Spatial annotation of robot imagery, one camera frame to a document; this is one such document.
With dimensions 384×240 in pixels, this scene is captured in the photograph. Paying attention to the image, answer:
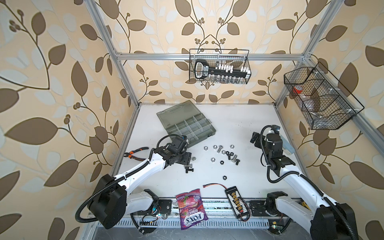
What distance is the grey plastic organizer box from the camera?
1011mm

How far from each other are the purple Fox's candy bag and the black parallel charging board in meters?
0.14

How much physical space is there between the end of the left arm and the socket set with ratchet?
40 cm

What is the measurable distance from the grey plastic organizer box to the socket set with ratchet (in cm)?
32

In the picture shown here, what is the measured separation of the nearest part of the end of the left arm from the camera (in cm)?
60

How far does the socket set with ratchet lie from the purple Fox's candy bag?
670 millimetres

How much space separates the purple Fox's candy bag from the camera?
71 centimetres

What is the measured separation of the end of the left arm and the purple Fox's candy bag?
174 mm

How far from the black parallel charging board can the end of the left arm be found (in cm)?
28

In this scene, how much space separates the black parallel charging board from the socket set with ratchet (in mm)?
634

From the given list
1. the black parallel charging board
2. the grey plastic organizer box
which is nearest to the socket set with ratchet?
the grey plastic organizer box

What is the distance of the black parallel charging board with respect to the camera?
0.73 metres

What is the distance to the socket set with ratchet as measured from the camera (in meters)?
0.83
